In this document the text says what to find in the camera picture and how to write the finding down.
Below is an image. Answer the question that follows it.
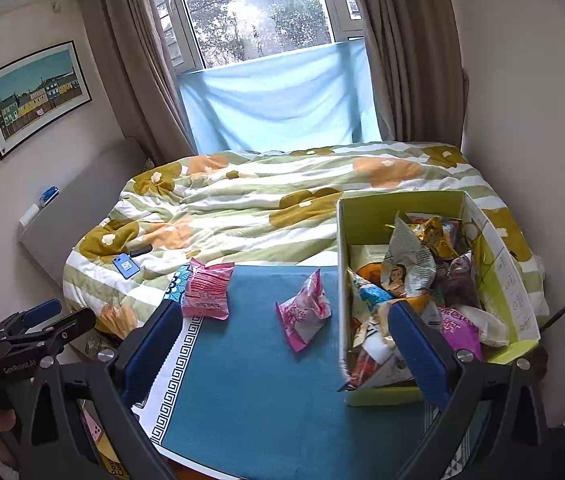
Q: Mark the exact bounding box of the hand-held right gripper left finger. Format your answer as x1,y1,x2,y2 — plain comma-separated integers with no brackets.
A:
17,300,186,480

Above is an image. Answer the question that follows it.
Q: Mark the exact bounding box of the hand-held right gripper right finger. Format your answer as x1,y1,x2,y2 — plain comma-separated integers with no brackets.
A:
387,300,558,480

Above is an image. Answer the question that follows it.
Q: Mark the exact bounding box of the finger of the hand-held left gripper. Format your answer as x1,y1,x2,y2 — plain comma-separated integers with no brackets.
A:
5,307,97,357
0,299,62,333

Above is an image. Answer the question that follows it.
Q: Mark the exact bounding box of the magenta and white snack packet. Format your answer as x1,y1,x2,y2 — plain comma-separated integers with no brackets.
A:
437,305,483,361

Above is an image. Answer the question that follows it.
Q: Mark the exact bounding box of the plain white snack packet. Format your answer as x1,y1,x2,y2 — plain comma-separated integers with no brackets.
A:
463,305,511,348

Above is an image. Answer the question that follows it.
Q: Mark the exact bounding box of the blue and cream snack packet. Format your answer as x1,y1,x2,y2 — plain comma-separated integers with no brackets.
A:
347,269,398,326

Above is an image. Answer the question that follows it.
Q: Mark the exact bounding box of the pink snack packet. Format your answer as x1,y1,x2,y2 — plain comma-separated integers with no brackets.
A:
181,258,236,320
276,268,332,352

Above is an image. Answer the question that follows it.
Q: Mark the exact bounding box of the dark purple snack packet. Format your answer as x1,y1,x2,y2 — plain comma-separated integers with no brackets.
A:
435,255,481,308

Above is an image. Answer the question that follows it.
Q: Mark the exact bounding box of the green cardboard box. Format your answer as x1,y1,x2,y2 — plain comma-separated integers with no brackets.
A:
337,190,541,407

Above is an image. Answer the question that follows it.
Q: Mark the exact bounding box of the gold snack packet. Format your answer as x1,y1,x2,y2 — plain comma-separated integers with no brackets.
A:
405,215,461,261

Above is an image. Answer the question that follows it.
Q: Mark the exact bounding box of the blue card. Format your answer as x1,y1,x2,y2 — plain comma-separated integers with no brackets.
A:
112,255,139,279

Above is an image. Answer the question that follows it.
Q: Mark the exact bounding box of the small white object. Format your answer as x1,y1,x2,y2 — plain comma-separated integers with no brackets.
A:
17,204,43,228

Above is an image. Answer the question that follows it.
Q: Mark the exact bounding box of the yellow printed box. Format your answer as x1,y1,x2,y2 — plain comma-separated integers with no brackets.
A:
95,430,130,480

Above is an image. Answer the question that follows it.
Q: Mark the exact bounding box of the teal table mat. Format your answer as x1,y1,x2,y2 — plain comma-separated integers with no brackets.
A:
130,264,463,480

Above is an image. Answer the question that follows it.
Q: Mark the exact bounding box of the grey headboard panel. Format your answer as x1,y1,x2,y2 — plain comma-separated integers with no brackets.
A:
16,136,156,291

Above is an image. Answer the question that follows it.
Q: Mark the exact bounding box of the floral blanket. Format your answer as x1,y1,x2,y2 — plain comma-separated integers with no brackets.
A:
62,141,548,341

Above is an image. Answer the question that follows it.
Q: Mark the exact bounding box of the brown curtain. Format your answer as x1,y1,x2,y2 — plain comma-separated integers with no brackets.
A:
345,0,471,148
75,0,198,166

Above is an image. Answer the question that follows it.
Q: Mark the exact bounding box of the light blue window cloth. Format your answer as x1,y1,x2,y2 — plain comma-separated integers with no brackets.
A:
176,37,369,153

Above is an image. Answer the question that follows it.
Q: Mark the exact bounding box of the window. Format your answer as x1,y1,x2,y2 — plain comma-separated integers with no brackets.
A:
145,0,366,71

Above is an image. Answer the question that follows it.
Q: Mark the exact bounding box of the framed wall poster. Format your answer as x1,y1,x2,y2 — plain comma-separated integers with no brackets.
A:
0,40,93,162

